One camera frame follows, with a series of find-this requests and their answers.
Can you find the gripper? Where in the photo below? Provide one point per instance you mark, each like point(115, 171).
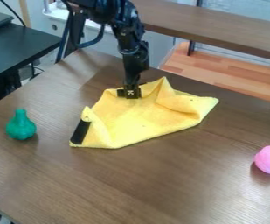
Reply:
point(135, 62)

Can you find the yellow cloth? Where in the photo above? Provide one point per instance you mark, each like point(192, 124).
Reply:
point(148, 119)

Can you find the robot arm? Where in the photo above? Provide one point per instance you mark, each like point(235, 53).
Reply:
point(117, 17)

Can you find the green toy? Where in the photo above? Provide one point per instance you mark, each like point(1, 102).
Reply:
point(20, 127)

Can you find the wooden bench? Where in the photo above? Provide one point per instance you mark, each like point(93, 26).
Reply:
point(218, 26)

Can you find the black table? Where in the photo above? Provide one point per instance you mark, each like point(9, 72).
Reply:
point(12, 46)

